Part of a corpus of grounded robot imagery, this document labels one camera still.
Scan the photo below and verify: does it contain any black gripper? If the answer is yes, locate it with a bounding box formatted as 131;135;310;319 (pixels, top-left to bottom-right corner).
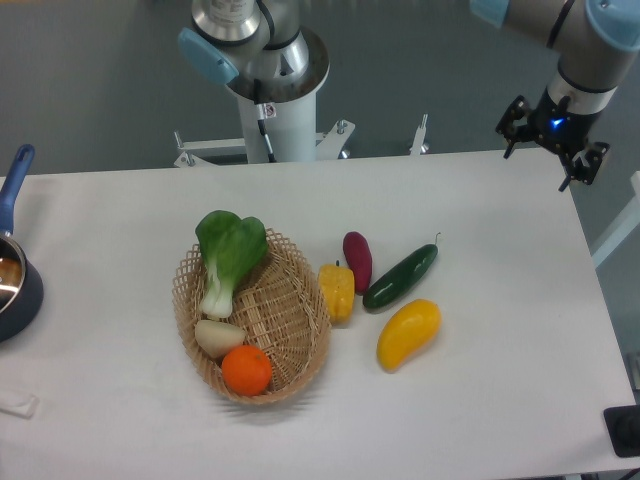
495;86;610;191

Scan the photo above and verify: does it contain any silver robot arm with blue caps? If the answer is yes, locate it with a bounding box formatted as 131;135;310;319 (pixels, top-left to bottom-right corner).
178;1;639;184

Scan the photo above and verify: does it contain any yellow mango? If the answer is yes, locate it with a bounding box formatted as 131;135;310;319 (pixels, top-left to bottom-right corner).
376;299;442;372

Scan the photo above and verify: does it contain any green cucumber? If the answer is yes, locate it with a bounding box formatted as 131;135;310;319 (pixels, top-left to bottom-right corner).
362;235;439;311

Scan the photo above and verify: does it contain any purple sweet potato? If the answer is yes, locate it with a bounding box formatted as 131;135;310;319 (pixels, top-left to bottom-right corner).
343;231;373;295

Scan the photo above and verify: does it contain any yellow bell pepper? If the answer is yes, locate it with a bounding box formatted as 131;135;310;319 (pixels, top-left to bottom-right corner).
318;263;355;324

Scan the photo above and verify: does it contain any black device at table edge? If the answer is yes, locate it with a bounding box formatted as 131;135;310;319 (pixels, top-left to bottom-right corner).
603;405;640;458

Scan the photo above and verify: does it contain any woven wicker basket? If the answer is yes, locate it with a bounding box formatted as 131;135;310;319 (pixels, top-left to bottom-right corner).
172;228;331;405

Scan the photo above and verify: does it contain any green bok choy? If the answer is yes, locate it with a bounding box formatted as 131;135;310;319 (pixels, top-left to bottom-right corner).
195;210;268;318

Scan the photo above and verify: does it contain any orange fruit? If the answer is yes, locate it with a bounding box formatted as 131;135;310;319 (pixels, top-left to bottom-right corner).
221;345;272;396

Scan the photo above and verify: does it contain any blue saucepan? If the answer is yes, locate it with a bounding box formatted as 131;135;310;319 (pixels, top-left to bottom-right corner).
1;144;44;342

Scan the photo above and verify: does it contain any white frame bar right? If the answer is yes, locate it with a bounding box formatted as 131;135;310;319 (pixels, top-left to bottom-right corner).
591;171;639;269

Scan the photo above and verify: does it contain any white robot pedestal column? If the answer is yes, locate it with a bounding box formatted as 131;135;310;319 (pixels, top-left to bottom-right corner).
234;93;316;164

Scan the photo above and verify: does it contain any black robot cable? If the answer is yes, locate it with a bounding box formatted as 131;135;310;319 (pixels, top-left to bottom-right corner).
252;79;278;164

